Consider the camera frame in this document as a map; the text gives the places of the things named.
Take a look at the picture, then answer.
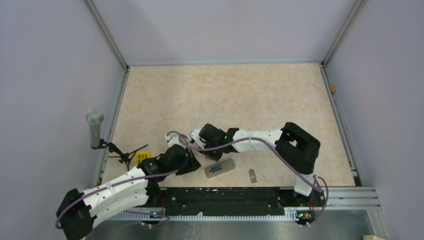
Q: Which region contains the grey microphone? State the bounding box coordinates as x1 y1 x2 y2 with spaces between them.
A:
86 107 104 149

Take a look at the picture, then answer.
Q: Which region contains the yellow clamp tool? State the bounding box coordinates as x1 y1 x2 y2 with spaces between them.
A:
134 151 151 166

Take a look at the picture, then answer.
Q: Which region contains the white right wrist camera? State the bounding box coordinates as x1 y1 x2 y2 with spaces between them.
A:
189 129 205 149

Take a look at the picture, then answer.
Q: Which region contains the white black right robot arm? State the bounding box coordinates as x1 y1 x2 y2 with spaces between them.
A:
190 122 321 206

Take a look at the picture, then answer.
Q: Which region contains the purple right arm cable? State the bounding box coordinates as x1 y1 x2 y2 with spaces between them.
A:
178 134 329 216

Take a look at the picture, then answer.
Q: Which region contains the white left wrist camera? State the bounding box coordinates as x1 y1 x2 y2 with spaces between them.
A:
165 135 184 148

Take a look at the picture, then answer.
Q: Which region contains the small tan block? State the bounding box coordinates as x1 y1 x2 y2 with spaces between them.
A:
328 83 337 94

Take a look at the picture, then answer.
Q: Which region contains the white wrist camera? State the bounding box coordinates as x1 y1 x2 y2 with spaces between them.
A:
189 129 205 149
165 135 184 148

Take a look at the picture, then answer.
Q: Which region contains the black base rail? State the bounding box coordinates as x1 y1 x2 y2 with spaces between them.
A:
144 187 325 217

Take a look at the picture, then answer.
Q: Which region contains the grey battery cover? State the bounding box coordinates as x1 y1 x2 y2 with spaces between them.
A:
248 168 257 184

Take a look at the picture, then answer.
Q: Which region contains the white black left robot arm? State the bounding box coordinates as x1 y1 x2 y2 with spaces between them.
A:
55 144 201 240

